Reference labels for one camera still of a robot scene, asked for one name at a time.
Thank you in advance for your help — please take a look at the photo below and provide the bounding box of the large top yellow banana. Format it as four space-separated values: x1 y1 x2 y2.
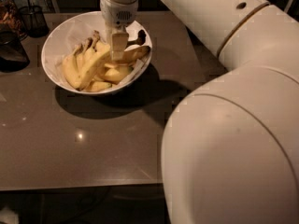
78 29 148 91

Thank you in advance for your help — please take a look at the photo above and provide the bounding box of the lower middle yellow banana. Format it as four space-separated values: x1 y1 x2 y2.
99 66 133 83

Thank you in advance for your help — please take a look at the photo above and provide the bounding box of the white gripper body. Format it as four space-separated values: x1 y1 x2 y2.
99 0 139 33

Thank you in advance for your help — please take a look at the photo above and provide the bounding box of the left yellow banana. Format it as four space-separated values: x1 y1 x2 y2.
62 45 82 89

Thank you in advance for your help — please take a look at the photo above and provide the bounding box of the black mesh pen cup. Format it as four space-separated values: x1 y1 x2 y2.
19 6 50 38

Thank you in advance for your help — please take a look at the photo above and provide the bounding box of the right yellow banana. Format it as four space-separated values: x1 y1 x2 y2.
118 46 150 63

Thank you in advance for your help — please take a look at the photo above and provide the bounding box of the back yellow banana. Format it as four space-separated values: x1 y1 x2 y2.
83 30 100 63

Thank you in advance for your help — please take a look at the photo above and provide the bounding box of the white ceramic bowl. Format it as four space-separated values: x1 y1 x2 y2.
41 10 154 97

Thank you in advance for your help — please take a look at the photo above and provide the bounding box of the dark glass container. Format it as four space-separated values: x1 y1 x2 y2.
0 31 30 72

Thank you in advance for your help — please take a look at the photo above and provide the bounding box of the small bottom yellow banana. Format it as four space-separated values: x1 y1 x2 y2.
85 81 112 92

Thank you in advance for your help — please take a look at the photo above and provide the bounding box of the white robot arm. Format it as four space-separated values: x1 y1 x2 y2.
101 0 299 224

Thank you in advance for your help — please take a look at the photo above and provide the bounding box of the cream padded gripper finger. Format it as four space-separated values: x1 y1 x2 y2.
111 32 129 61

